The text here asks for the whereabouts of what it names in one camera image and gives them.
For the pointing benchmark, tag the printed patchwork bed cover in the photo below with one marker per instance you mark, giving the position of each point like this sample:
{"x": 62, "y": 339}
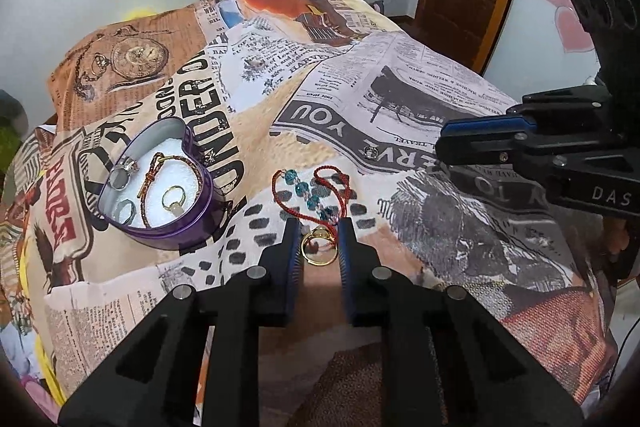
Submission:
{"x": 318, "y": 107}

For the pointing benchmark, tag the yellow pillow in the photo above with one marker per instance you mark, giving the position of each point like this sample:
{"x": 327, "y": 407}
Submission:
{"x": 138, "y": 13}

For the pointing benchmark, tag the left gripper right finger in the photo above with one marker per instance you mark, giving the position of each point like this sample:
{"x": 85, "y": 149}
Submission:
{"x": 357, "y": 262}

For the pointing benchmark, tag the purple heart-shaped jewelry tin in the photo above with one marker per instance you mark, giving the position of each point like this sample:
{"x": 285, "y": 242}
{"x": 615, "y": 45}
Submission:
{"x": 158, "y": 193}

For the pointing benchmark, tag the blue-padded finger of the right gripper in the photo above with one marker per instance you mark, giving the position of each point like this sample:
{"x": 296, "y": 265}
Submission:
{"x": 482, "y": 140}

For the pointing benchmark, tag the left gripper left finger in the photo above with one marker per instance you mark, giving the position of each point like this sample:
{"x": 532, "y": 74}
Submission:
{"x": 284, "y": 267}

